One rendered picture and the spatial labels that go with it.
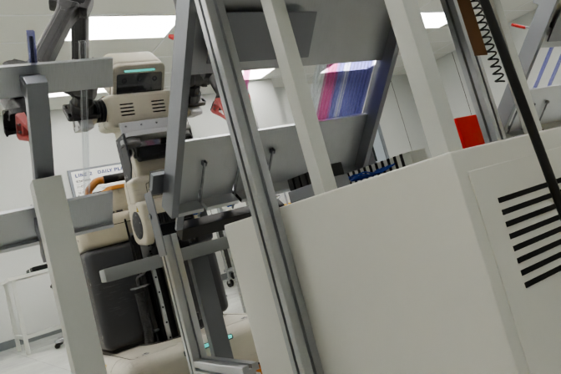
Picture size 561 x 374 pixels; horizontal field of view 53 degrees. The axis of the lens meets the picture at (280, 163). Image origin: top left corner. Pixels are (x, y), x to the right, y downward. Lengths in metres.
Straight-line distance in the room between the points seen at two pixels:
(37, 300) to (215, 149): 6.74
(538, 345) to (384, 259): 0.23
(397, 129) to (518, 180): 10.99
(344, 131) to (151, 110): 0.81
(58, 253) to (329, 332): 0.59
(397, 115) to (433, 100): 11.16
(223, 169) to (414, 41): 0.89
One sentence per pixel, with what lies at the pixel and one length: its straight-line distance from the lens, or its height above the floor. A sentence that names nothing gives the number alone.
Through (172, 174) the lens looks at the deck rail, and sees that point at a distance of 1.44.
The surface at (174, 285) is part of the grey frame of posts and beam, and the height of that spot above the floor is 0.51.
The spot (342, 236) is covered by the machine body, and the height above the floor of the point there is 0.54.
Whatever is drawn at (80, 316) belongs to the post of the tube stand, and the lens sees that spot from 1.26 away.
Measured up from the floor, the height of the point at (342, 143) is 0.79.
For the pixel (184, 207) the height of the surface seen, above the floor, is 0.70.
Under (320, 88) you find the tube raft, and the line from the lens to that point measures 1.64.
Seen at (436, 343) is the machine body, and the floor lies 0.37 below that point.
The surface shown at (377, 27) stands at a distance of 1.69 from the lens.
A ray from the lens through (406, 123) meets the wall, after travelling 12.02.
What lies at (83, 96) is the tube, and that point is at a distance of 1.32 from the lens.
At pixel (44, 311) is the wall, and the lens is 8.12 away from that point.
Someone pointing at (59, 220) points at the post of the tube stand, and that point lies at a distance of 1.27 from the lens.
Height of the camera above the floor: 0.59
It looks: 6 degrees up
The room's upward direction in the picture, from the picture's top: 15 degrees counter-clockwise
